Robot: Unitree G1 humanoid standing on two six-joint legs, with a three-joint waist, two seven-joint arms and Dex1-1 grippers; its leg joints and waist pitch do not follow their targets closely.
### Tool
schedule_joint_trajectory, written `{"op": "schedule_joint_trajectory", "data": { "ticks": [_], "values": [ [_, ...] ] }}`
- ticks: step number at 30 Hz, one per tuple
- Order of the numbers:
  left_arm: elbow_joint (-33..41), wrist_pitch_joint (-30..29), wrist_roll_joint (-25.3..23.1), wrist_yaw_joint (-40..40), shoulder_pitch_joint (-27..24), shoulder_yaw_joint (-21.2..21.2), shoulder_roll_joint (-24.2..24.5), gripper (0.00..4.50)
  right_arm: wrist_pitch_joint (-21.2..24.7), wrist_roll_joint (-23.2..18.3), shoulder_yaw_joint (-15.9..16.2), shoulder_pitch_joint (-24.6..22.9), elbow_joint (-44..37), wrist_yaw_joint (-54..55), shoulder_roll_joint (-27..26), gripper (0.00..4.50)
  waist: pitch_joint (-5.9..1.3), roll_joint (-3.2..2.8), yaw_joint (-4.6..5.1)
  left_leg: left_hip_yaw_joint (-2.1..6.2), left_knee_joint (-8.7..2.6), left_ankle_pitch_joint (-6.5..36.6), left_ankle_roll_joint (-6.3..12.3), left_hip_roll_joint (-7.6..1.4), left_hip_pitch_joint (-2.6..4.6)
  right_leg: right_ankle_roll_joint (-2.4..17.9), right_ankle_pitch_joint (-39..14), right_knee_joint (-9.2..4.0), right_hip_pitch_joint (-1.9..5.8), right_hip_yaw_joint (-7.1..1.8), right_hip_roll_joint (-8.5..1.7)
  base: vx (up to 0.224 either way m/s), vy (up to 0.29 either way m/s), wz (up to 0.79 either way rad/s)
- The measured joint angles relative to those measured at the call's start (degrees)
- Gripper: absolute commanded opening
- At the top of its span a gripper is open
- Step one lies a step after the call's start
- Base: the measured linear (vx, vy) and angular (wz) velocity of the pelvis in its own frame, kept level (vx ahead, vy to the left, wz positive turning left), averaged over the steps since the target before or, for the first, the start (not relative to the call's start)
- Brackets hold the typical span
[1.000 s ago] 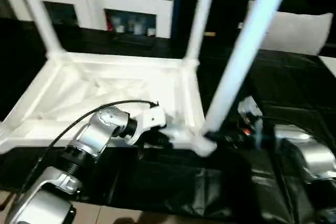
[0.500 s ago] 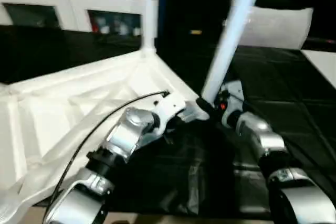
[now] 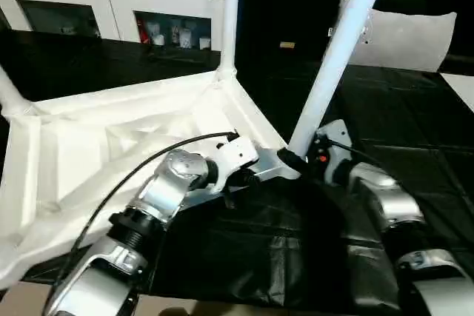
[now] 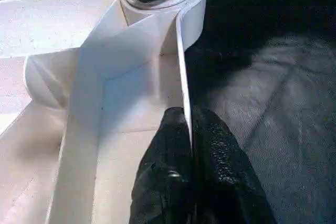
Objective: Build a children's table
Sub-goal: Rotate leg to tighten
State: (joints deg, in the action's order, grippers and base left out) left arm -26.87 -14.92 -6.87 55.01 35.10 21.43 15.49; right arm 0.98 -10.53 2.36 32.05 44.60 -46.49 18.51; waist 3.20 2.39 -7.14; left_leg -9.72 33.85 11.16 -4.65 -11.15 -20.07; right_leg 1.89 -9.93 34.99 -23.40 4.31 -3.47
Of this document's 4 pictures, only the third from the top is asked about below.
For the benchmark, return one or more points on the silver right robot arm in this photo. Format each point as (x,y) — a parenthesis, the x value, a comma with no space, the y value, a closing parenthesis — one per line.
(392,201)

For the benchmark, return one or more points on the grey cushion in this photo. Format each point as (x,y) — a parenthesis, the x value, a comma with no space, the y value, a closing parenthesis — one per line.
(407,38)

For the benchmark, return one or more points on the black work mat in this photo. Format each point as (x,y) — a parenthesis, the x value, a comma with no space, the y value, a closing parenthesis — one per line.
(407,109)

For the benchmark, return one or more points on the black speaker box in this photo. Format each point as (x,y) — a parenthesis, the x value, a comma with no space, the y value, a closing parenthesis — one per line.
(277,5)

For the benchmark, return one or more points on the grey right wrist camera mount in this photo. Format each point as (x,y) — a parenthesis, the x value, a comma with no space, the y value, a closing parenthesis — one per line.
(337,134)

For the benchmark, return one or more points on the white flat board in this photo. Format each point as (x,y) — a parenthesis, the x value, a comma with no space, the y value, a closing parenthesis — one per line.
(463,88)

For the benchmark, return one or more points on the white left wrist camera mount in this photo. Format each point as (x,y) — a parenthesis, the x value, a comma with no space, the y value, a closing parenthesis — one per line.
(237,153)

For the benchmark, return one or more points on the white plastic table leg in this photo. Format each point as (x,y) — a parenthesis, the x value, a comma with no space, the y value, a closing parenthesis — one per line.
(333,53)
(11,90)
(229,16)

